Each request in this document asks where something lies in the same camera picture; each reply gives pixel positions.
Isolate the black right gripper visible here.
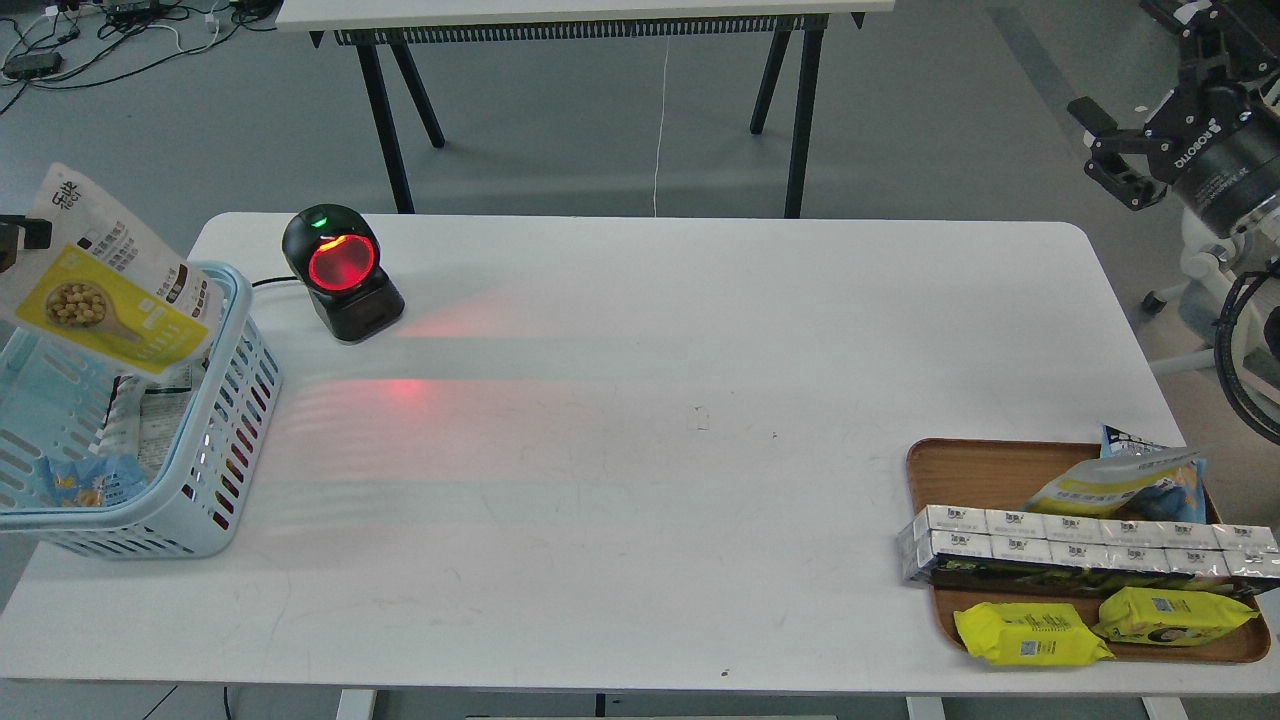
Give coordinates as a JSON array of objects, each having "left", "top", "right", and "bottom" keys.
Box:
[{"left": 1068, "top": 90, "right": 1279, "bottom": 240}]

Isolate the yellow white bean snack pouch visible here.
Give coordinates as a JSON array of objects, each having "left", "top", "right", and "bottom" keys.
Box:
[{"left": 1, "top": 161, "right": 228, "bottom": 379}]

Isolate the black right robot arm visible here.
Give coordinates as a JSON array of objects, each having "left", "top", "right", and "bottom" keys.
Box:
[{"left": 1068, "top": 1, "right": 1279, "bottom": 442}]

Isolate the light blue plastic basket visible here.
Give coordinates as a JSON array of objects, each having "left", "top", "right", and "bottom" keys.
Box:
[{"left": 1, "top": 263, "right": 283, "bottom": 560}]

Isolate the white snack bag in basket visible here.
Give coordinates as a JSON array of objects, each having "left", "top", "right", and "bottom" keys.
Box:
[{"left": 90, "top": 360, "right": 206, "bottom": 480}]

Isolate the blue snack bag in basket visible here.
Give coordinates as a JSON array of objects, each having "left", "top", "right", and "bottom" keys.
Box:
[{"left": 35, "top": 455, "right": 148, "bottom": 509}]

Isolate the yellow silver snack pouch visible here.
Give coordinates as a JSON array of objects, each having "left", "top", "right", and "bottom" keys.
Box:
[{"left": 1021, "top": 448, "right": 1202, "bottom": 519}]

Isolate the silver multipack snack box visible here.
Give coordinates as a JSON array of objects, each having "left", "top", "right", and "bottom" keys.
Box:
[{"left": 895, "top": 503, "right": 1279, "bottom": 598}]

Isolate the yellow snack pack right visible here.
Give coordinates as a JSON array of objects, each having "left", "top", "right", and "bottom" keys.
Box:
[{"left": 1091, "top": 587, "right": 1260, "bottom": 647}]

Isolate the yellow snack pack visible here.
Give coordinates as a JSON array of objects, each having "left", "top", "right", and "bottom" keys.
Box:
[
  {"left": 1091, "top": 587, "right": 1260, "bottom": 647},
  {"left": 954, "top": 602, "right": 1115, "bottom": 667}
]

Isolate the yellow snack pack left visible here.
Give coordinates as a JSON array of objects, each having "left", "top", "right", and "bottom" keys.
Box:
[{"left": 954, "top": 602, "right": 1115, "bottom": 667}]

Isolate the white robot stand base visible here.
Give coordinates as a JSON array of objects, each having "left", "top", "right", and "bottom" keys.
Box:
[{"left": 1143, "top": 208, "right": 1277, "bottom": 405}]

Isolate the black barcode scanner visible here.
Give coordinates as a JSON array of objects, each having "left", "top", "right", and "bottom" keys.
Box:
[{"left": 282, "top": 202, "right": 404, "bottom": 343}]

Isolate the brown wooden tray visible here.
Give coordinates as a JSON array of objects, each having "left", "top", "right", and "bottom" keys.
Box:
[{"left": 906, "top": 438, "right": 1272, "bottom": 664}]

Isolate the white hanging cable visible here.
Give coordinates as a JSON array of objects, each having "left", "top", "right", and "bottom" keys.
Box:
[{"left": 652, "top": 36, "right": 671, "bottom": 217}]

